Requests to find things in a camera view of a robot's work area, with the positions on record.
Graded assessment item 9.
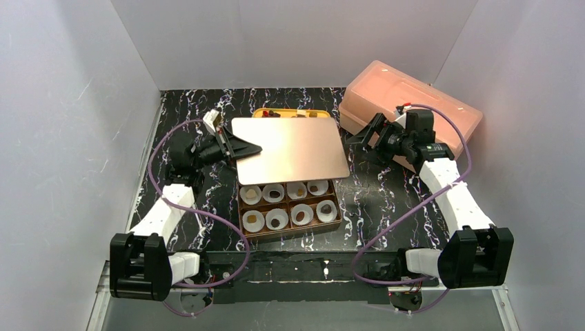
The rose gold box lid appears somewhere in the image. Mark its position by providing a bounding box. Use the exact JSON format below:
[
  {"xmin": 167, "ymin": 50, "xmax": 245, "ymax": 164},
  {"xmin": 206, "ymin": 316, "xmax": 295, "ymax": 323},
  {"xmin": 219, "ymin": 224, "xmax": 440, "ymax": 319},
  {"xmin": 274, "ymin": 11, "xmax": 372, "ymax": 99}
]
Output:
[{"xmin": 231, "ymin": 117, "xmax": 350, "ymax": 185}]

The pink plastic storage case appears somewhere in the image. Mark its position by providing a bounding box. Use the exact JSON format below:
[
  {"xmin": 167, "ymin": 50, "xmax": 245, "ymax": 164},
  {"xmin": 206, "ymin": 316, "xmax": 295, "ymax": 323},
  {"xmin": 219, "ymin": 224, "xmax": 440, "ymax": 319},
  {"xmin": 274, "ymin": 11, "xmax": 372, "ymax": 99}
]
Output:
[{"xmin": 339, "ymin": 60, "xmax": 483, "ymax": 146}]

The white paper cup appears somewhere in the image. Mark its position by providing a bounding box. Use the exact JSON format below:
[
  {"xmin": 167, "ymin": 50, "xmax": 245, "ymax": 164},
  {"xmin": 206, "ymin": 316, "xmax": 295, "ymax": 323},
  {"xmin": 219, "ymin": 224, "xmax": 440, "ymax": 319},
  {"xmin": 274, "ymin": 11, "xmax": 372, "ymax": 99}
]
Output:
[
  {"xmin": 242, "ymin": 210, "xmax": 266, "ymax": 233},
  {"xmin": 286, "ymin": 182, "xmax": 307, "ymax": 200},
  {"xmin": 239, "ymin": 185, "xmax": 262, "ymax": 205},
  {"xmin": 266, "ymin": 208, "xmax": 289, "ymax": 231},
  {"xmin": 291, "ymin": 203, "xmax": 314, "ymax": 226},
  {"xmin": 262, "ymin": 183, "xmax": 285, "ymax": 203},
  {"xmin": 306, "ymin": 180, "xmax": 329, "ymax": 196},
  {"xmin": 315, "ymin": 200, "xmax": 337, "ymax": 223}
]

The aluminium frame rail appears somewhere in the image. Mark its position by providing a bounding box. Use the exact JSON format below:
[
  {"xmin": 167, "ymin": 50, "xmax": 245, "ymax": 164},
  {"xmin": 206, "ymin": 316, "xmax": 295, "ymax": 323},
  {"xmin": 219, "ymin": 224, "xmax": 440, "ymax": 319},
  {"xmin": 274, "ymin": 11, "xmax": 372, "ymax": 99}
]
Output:
[{"xmin": 86, "ymin": 264, "xmax": 519, "ymax": 330}]

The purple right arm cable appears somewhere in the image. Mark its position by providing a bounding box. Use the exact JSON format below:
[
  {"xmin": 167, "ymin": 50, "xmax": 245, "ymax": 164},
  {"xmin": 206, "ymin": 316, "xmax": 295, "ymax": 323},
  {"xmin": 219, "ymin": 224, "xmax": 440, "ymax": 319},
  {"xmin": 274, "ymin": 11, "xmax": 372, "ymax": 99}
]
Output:
[{"xmin": 350, "ymin": 103, "xmax": 473, "ymax": 314}]

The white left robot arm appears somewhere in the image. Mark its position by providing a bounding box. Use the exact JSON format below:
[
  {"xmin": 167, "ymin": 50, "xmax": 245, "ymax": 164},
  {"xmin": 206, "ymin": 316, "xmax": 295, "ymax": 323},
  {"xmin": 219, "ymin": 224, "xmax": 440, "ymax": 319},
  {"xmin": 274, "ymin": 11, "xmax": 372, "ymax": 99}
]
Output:
[{"xmin": 109, "ymin": 110, "xmax": 262, "ymax": 301}]

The orange plastic tray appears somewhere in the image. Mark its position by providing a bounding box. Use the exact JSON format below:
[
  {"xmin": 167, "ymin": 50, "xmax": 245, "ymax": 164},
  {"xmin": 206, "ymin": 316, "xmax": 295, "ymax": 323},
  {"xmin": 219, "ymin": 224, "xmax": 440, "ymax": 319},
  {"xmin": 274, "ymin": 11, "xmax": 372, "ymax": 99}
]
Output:
[{"xmin": 252, "ymin": 108, "xmax": 330, "ymax": 118}]

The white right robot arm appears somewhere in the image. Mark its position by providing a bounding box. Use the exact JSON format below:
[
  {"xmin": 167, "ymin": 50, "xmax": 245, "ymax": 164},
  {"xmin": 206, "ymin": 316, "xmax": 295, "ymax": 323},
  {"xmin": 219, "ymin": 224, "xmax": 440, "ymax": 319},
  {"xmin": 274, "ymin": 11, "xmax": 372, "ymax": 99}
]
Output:
[{"xmin": 347, "ymin": 104, "xmax": 514, "ymax": 289}]

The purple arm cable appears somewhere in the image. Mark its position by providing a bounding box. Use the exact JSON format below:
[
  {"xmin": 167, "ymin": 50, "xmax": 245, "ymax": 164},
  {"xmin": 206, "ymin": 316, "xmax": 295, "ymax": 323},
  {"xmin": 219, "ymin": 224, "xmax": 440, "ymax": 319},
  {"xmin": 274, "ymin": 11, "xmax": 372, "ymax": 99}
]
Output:
[
  {"xmin": 350, "ymin": 103, "xmax": 473, "ymax": 314},
  {"xmin": 147, "ymin": 119, "xmax": 251, "ymax": 318}
]

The brown chocolate box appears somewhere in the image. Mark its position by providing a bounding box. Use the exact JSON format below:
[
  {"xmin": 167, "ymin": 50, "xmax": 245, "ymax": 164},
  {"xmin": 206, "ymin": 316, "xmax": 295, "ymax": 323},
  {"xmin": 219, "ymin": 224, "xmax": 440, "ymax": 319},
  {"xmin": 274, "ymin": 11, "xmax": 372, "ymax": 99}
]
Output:
[{"xmin": 237, "ymin": 180, "xmax": 341, "ymax": 241}]

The dark brown chocolate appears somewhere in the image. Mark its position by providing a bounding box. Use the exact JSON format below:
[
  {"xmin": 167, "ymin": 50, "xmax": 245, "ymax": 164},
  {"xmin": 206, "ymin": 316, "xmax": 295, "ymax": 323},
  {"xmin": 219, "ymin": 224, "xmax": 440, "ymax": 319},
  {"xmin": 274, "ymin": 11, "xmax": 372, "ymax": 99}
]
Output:
[{"xmin": 320, "ymin": 204, "xmax": 332, "ymax": 214}]

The cream white chocolate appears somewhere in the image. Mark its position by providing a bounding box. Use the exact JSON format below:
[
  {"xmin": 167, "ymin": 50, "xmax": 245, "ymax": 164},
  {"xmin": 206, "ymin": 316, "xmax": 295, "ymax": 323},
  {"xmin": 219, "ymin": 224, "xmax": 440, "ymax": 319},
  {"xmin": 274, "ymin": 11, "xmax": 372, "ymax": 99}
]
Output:
[{"xmin": 245, "ymin": 190, "xmax": 257, "ymax": 200}]

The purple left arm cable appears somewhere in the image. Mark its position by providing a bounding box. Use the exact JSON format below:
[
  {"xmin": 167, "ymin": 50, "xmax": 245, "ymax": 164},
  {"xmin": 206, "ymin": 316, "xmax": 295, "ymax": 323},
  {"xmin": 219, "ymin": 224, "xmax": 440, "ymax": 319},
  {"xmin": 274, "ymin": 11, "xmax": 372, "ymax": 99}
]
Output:
[{"xmin": 147, "ymin": 119, "xmax": 251, "ymax": 318}]

